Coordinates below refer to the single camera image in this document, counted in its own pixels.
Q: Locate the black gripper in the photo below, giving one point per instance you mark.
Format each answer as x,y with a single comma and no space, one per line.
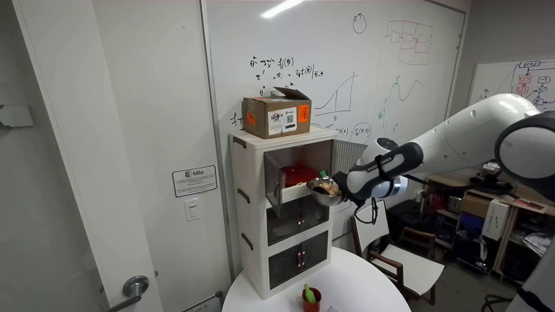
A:
348,186

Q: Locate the silver bowl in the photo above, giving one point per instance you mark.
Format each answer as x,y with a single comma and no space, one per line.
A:
323,193

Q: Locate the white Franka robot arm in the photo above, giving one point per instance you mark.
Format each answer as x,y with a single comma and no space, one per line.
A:
462,139

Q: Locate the grey cabinet door with latch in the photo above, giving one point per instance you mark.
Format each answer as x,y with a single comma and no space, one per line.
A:
273,179

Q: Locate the white three-tier cabinet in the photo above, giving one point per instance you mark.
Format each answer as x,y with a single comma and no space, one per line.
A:
252,231

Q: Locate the small green item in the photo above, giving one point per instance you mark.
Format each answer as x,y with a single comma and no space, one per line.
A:
323,174

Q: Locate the red container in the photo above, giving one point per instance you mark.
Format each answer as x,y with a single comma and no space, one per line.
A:
299,175

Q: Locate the cardboard box with orange sticker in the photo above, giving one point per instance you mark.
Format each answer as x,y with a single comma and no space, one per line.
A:
271,115

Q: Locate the green item in cup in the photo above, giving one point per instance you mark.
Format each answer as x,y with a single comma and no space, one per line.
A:
310,295

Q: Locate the white chair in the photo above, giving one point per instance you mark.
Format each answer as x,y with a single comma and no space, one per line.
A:
414,266

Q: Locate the red cup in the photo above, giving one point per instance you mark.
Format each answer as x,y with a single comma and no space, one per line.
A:
313,304

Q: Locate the wooden shelf with clutter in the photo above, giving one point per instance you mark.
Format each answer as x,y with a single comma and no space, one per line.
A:
497,226

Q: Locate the small whiteboard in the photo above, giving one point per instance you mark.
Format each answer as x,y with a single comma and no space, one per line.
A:
538,78

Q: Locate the large wall whiteboard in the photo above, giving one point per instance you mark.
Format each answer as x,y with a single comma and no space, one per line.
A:
348,52

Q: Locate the white wall sign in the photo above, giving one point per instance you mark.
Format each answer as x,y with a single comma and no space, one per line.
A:
195,181

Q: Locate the white light switch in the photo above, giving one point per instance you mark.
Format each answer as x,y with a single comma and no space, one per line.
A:
192,210

